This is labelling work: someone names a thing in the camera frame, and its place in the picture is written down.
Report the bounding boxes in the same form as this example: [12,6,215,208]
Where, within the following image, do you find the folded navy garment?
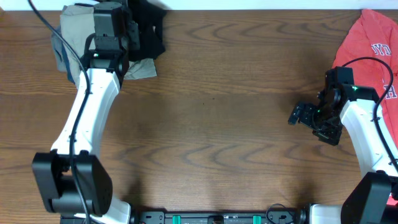
[62,45,75,84]

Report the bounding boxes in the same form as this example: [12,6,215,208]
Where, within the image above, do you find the red printed t-shirt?
[331,9,398,206]

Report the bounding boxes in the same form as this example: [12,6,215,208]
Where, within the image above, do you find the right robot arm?
[288,84,397,223]

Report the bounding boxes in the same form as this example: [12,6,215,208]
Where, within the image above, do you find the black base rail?
[130,208,309,224]

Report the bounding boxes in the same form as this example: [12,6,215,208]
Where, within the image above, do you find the folded grey garment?
[50,24,68,73]

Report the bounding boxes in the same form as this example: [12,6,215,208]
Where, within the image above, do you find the folded khaki shorts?
[57,5,157,85]

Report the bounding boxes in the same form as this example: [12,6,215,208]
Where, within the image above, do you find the black polo shirt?
[127,0,167,62]

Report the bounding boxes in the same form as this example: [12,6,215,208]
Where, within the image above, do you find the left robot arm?
[32,1,138,223]

